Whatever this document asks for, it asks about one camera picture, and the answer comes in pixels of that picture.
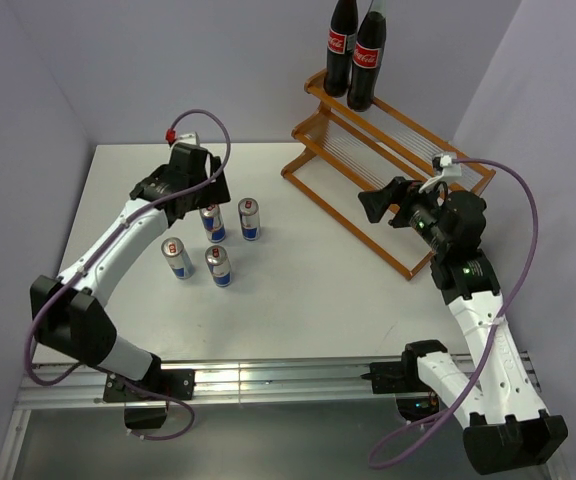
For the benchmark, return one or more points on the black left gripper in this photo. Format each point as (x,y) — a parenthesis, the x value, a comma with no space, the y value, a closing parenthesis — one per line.
(216,192)

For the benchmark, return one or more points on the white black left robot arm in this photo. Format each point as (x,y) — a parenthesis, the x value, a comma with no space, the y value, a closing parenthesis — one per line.
(69,310)

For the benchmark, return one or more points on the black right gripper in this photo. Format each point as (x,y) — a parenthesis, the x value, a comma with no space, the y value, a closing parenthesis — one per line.
(376,202)

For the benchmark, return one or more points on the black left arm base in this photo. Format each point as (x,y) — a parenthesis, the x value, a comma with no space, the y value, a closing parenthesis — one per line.
(146,409)

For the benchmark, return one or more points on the energy drink can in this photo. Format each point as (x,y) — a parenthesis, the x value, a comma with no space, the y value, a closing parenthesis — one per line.
(249,217)
(213,223)
(177,258)
(218,263)

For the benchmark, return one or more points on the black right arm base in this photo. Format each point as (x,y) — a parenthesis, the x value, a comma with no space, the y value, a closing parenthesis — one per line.
(415,400)

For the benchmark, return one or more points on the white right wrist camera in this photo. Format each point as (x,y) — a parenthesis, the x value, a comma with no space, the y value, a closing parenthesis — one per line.
(446,170)

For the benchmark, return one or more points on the aluminium mounting rail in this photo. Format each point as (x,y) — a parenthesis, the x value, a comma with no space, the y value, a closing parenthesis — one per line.
(225,382)

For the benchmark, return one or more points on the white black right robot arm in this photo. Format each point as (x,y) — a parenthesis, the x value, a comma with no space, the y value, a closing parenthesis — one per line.
(506,425)

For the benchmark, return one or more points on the orange wooden two-tier shelf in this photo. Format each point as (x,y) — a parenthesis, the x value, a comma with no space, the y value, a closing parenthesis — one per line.
(346,152)

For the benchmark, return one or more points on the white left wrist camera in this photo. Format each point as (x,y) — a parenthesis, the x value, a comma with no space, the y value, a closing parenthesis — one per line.
(173,138)

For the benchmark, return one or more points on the cola glass bottle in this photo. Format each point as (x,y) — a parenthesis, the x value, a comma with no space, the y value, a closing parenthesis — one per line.
(340,44)
(367,57)

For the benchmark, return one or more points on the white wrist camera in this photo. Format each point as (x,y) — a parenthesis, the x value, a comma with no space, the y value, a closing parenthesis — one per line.
(446,170)
(173,138)

